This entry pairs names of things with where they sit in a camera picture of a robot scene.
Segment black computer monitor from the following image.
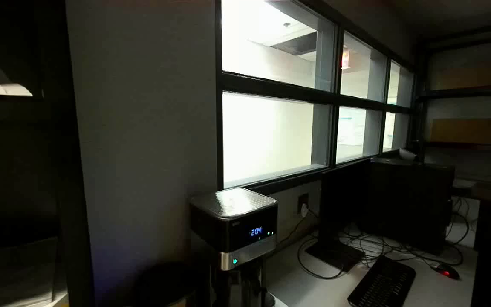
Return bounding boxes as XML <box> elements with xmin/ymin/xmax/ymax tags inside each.
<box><xmin>303</xmin><ymin>161</ymin><xmax>373</xmax><ymax>274</ymax></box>

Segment black mouse with red light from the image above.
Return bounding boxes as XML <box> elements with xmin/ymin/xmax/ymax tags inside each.
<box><xmin>434</xmin><ymin>263</ymin><xmax>461</xmax><ymax>282</ymax></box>

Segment wall power outlet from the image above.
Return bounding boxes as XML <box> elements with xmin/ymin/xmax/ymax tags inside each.
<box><xmin>296</xmin><ymin>192</ymin><xmax>311</xmax><ymax>221</ymax></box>

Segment dark metal shelf unit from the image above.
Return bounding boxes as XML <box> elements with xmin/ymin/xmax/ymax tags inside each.
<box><xmin>414</xmin><ymin>21</ymin><xmax>491</xmax><ymax>307</ymax></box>

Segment black steel coffee maker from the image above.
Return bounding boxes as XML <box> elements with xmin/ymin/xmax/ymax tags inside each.
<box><xmin>187</xmin><ymin>187</ymin><xmax>279</xmax><ymax>307</ymax></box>

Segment black looping cable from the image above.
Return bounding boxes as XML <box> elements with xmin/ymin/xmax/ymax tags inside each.
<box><xmin>277</xmin><ymin>211</ymin><xmax>345</xmax><ymax>282</ymax></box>

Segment tangled desk cables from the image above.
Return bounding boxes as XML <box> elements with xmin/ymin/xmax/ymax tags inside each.
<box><xmin>340</xmin><ymin>195</ymin><xmax>473</xmax><ymax>270</ymax></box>

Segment flat cardboard box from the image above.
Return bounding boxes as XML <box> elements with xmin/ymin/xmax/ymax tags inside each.
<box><xmin>427</xmin><ymin>117</ymin><xmax>491</xmax><ymax>147</ymax></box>

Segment black keyboard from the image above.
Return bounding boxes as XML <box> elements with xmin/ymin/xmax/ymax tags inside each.
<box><xmin>345</xmin><ymin>255</ymin><xmax>417</xmax><ymax>307</ymax></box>

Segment black window frame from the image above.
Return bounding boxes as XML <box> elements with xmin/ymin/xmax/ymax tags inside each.
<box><xmin>212</xmin><ymin>0</ymin><xmax>417</xmax><ymax>193</ymax></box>

